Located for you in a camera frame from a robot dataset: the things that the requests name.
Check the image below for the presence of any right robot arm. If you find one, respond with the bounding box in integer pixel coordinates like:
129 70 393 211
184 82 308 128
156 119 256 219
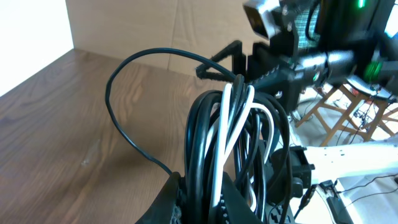
212 0 397 112

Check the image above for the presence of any wooden chair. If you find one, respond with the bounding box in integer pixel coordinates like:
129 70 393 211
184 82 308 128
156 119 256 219
295 83 397 146

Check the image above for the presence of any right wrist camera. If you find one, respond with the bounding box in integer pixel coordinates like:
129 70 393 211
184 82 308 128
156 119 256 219
243 0 281 40

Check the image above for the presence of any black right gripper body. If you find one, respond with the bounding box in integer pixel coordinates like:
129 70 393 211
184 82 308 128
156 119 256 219
245 28 330 112

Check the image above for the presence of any white cable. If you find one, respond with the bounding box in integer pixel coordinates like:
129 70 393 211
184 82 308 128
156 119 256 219
203 83 275 214

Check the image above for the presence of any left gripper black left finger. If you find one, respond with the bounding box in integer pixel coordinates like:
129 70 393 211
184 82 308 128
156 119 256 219
136 172 182 224

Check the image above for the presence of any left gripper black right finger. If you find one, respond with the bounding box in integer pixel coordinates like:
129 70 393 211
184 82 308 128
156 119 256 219
208 172 262 224

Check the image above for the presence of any black cable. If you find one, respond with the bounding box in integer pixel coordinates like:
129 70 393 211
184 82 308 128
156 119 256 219
104 47 295 224

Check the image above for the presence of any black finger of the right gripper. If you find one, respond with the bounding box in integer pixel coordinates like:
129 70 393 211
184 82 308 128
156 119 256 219
195 40 246 82

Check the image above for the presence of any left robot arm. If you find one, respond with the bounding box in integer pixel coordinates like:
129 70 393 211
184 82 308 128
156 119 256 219
215 136 397 224

